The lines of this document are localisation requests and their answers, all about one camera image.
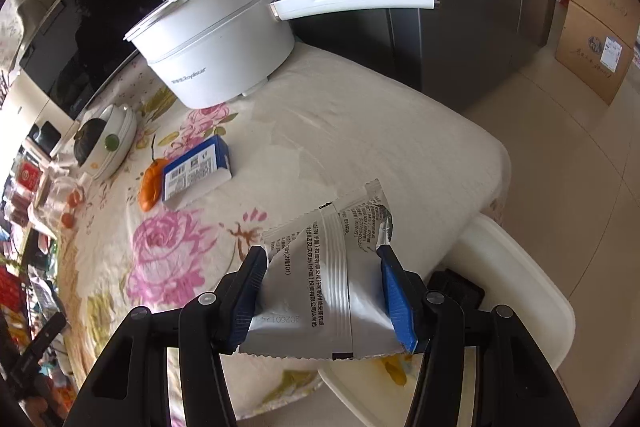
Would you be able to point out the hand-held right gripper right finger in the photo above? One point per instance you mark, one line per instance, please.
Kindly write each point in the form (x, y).
(400, 307)

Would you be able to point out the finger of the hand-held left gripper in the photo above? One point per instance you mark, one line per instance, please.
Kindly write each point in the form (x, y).
(45, 337)

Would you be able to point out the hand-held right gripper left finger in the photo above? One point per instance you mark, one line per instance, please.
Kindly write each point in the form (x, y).
(245, 297)

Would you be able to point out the white snack wrapper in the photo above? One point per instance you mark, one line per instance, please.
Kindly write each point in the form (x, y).
(320, 277)

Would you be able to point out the white chair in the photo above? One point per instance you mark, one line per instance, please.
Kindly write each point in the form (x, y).
(515, 267)

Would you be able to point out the black plastic tray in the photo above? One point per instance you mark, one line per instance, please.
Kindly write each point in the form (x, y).
(465, 289)

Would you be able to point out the small orange kumquat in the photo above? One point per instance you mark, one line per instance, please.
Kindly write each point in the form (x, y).
(75, 197)
(66, 220)

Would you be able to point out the yellow snack packet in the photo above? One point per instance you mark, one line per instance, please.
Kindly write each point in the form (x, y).
(150, 187)

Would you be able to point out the blue biscuit box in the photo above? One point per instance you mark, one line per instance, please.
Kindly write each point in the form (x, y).
(200, 157)

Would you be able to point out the red tin box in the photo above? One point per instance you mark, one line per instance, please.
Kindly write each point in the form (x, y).
(27, 177)

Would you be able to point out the white bowl with flower print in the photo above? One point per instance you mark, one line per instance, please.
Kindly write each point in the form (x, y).
(125, 127)

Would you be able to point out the white electric pot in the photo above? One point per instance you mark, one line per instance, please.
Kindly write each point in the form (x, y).
(220, 52)

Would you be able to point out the black microwave oven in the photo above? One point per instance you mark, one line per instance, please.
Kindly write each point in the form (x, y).
(100, 7)

